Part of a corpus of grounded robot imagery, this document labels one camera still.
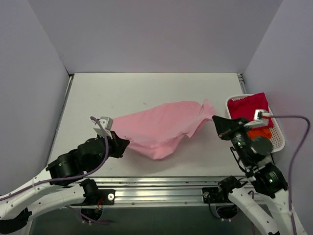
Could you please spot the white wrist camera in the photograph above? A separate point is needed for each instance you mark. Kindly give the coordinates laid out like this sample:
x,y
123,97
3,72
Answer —
x,y
260,119
102,125

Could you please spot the magenta t shirt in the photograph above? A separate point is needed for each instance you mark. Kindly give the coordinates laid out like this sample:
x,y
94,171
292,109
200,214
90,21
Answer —
x,y
245,107

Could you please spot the orange t shirt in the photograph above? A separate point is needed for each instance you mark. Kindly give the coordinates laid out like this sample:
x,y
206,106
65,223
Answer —
x,y
260,133

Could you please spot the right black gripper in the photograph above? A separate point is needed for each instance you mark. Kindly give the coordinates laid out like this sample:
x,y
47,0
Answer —
x,y
234,128

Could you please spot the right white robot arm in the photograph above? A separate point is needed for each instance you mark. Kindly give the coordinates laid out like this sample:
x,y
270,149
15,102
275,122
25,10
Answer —
x,y
266,178

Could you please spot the aluminium mounting rail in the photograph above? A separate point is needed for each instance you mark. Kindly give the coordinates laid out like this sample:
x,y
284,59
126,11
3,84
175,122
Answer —
x,y
145,192

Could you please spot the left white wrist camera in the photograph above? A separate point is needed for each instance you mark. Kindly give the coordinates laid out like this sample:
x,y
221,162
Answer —
x,y
102,125

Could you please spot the pink t shirt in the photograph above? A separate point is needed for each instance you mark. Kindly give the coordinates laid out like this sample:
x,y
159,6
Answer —
x,y
155,133

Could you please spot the white plastic basket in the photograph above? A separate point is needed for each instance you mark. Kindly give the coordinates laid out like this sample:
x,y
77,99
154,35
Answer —
x,y
277,139

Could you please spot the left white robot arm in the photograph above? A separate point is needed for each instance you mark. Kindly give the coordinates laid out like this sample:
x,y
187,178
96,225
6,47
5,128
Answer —
x,y
61,183

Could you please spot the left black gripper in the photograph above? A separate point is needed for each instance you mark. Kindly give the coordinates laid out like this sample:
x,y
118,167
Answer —
x,y
113,145

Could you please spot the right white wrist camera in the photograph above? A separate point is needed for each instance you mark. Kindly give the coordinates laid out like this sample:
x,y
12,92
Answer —
x,y
260,119

